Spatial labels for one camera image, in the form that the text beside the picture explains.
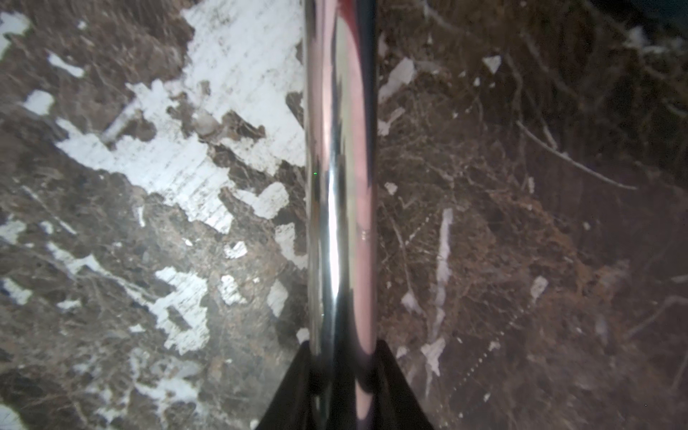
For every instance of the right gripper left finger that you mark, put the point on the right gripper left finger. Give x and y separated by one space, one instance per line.
290 408

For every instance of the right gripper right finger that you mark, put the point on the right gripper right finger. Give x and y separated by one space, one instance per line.
397 407

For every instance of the blue handled metal tool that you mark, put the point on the blue handled metal tool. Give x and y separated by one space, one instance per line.
341 128

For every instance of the teal plastic storage box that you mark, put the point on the teal plastic storage box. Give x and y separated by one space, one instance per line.
670 12

